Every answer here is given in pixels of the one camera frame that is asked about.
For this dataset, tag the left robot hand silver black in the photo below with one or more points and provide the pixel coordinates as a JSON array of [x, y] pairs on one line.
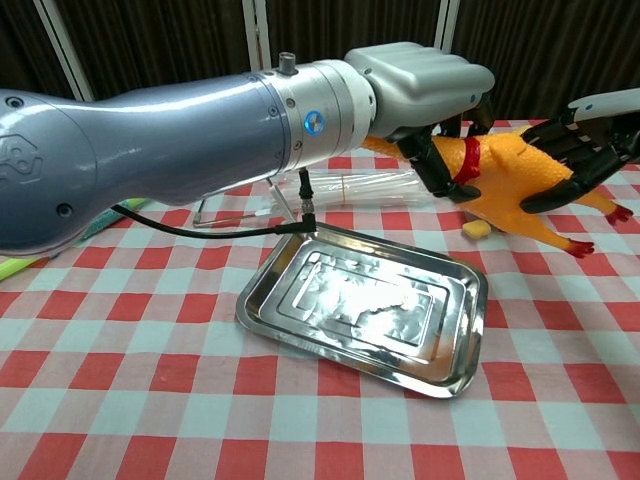
[[420, 90]]

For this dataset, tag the right robot hand black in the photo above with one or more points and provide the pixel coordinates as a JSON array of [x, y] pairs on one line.
[[580, 160]]

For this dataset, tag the orange rubber chicken toy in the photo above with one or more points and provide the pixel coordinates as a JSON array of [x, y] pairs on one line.
[[505, 185]]

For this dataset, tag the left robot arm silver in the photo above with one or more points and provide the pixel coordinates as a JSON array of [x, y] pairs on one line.
[[165, 145]]

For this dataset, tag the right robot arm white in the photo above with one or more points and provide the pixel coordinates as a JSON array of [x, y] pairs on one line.
[[610, 102]]

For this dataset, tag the rectangular stainless steel tray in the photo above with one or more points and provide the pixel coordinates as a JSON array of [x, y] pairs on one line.
[[360, 310]]

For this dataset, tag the bundle of clear plastic straws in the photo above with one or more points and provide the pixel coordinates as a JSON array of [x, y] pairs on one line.
[[370, 187]]

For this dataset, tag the small yellow plush piece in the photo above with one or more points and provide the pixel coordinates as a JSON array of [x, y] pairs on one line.
[[476, 228]]

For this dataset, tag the red white checkered tablecloth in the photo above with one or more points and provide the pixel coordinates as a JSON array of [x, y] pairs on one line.
[[150, 325]]

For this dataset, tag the green tube with blue nozzle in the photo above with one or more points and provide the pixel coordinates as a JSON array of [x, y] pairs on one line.
[[20, 267]]

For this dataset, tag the white frame post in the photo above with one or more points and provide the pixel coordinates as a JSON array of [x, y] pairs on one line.
[[257, 35], [67, 55], [446, 25]]

